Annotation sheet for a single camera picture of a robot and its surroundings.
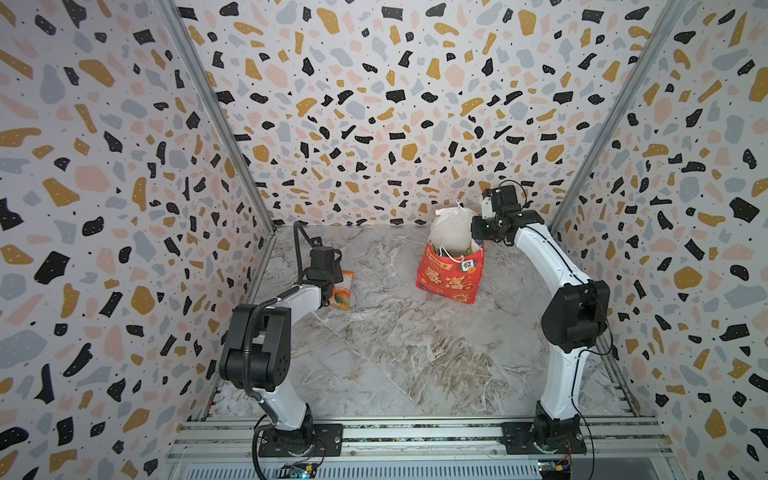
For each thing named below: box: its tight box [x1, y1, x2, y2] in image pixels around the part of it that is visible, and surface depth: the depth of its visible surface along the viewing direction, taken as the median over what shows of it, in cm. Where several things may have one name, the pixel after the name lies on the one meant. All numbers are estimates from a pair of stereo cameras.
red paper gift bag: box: [416, 243, 485, 305], surface depth 89 cm
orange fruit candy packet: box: [330, 270, 354, 311], surface depth 100 cm
